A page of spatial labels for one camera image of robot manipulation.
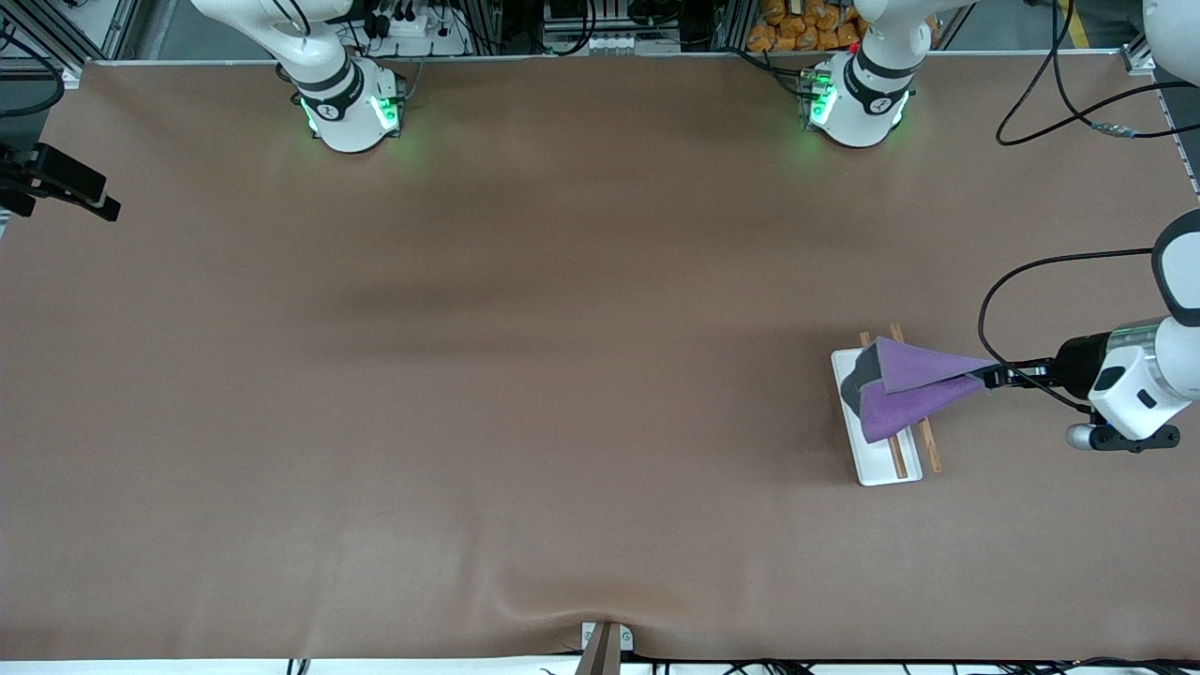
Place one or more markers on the white rack base tray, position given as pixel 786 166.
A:
pixel 881 464

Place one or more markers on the orange snack bags pile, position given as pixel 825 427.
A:
pixel 797 28

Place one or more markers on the brown table cover mat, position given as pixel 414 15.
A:
pixel 562 422

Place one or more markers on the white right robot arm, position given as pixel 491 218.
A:
pixel 347 122

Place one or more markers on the long wooden rack bar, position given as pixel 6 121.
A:
pixel 931 450

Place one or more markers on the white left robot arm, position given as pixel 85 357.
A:
pixel 858 117

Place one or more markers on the white connector block row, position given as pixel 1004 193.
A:
pixel 628 44

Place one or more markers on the aluminium frame profile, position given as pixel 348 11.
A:
pixel 1139 58
pixel 56 37

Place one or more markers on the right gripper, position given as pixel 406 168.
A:
pixel 58 175

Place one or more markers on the grey metal table bracket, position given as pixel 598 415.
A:
pixel 626 639

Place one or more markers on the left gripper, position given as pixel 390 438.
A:
pixel 1079 364

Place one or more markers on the purple microfiber towel grey edging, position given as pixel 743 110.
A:
pixel 909 394

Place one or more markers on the brown camera mount post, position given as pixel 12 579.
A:
pixel 600 656

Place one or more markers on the white power strip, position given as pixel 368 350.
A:
pixel 412 30

